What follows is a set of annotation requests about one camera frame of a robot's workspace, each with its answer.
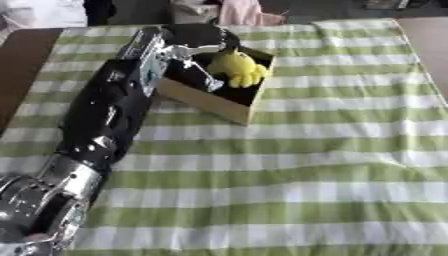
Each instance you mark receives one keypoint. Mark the yellow soft toy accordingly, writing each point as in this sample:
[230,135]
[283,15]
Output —
[240,66]

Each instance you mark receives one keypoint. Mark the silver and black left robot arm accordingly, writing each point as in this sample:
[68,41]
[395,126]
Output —
[99,116]

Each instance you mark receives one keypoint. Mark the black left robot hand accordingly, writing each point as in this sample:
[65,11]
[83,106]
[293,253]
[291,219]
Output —
[198,38]

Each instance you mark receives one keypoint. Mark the pink cloth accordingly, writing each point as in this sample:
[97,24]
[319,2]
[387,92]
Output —
[244,12]

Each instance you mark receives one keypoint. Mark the white bag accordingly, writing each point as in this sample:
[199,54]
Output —
[193,11]

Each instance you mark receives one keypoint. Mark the tan cardboard box black inside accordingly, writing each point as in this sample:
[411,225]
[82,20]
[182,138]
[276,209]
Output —
[219,100]

